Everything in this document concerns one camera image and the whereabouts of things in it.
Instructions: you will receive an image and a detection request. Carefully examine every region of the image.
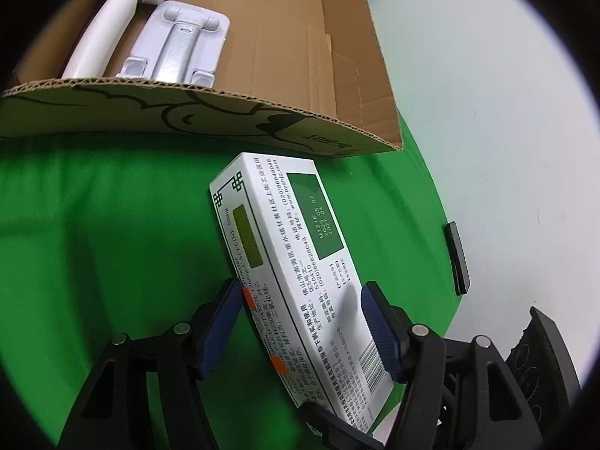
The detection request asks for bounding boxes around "white green medicine box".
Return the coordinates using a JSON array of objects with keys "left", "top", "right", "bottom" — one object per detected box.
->
[{"left": 210, "top": 152, "right": 393, "bottom": 432}]

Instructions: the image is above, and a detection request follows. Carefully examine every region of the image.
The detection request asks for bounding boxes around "white folding phone stand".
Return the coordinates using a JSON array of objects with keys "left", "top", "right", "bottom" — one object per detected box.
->
[{"left": 117, "top": 0, "right": 230, "bottom": 89}]

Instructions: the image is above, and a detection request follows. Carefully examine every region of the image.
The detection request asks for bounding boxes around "white handheld lint remover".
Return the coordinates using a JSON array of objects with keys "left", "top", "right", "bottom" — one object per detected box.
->
[{"left": 62, "top": 0, "right": 165, "bottom": 79}]

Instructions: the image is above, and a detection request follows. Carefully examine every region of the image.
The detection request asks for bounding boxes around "black flat bar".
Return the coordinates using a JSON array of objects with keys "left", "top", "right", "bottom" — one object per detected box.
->
[{"left": 443, "top": 222, "right": 471, "bottom": 297}]

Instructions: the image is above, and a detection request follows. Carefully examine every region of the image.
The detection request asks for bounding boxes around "green table cloth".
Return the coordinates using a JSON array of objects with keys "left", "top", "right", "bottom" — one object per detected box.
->
[{"left": 1, "top": 132, "right": 459, "bottom": 448}]

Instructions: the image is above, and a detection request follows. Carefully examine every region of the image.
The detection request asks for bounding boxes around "large open cardboard box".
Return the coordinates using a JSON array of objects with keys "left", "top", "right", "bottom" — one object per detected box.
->
[{"left": 1, "top": 0, "right": 403, "bottom": 157}]

